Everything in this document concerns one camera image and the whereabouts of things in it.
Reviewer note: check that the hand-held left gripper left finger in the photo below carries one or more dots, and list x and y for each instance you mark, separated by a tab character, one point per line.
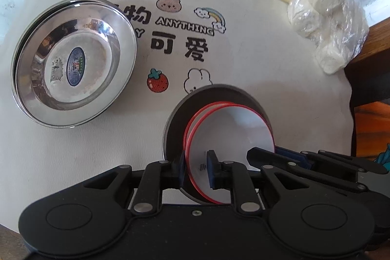
182	167

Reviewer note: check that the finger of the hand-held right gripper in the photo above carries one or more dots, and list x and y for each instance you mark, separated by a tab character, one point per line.
274	158
335	158

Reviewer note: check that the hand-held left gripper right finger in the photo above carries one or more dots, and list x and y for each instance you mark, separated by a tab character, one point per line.
211	170

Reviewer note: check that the steel bowl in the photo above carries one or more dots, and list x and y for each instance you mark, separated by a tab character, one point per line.
178	126

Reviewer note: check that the white bowl red rim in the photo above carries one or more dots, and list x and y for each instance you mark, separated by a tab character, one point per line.
195	120
231	132

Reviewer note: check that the steel plate with oval sticker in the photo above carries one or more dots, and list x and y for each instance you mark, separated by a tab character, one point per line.
76	65

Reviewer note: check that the plain steel plate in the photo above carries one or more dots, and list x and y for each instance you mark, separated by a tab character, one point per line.
45	10

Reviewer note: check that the white cartoon printed cloth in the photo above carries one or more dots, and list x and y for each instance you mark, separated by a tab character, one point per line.
274	80

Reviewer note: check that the brown wooden furniture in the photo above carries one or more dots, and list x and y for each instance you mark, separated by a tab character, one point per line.
377	43

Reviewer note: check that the clear bag of white lumps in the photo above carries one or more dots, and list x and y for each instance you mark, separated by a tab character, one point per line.
323	19

